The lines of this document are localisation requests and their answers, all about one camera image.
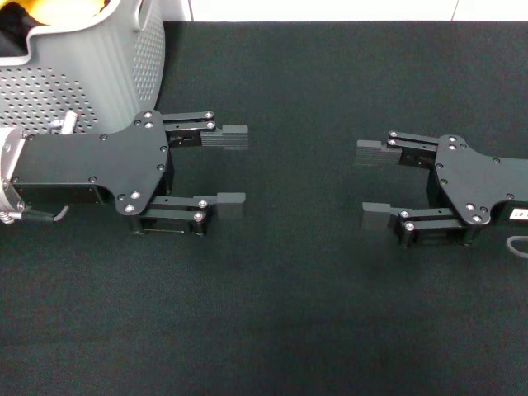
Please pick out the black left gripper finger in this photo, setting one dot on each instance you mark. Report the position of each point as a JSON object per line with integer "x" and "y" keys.
{"x": 227, "y": 137}
{"x": 231, "y": 204}

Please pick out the yellow and grey towel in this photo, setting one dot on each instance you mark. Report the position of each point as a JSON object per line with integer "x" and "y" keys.
{"x": 66, "y": 10}

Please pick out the black tablecloth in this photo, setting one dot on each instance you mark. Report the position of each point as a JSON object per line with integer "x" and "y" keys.
{"x": 264, "y": 309}

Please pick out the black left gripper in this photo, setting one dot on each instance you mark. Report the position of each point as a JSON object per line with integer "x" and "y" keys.
{"x": 90, "y": 165}

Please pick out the grey perforated plastic storage box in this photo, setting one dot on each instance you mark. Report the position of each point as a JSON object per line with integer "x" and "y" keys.
{"x": 82, "y": 62}

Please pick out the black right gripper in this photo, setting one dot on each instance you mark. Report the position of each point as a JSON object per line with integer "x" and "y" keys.
{"x": 466, "y": 177}

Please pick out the silver plug connector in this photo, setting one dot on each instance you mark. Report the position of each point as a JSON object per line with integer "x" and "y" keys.
{"x": 66, "y": 123}

